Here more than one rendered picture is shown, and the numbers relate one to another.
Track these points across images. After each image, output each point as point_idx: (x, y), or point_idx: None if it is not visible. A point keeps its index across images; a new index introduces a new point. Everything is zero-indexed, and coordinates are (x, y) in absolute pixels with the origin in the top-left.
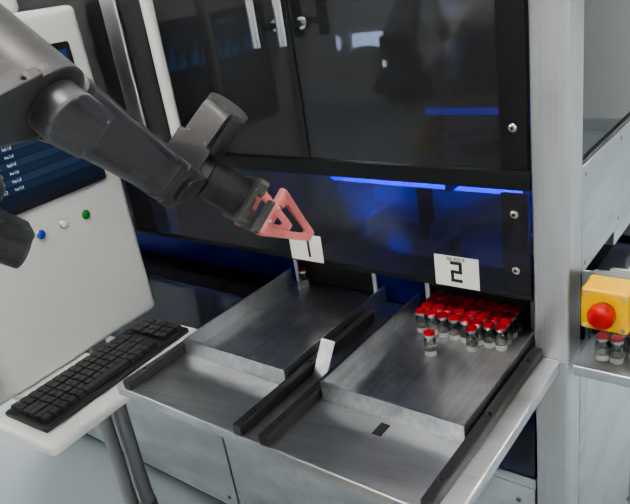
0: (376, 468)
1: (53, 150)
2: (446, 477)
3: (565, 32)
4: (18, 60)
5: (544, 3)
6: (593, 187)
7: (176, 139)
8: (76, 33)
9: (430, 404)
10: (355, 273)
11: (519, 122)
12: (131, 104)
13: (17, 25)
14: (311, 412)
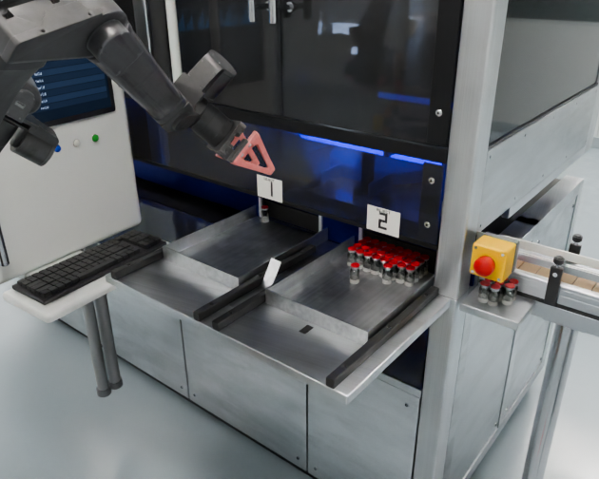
0: (298, 354)
1: (75, 81)
2: (348, 365)
3: (486, 44)
4: (86, 2)
5: (473, 19)
6: (495, 168)
7: (180, 81)
8: None
9: (346, 316)
10: (306, 215)
11: (444, 109)
12: None
13: None
14: (255, 311)
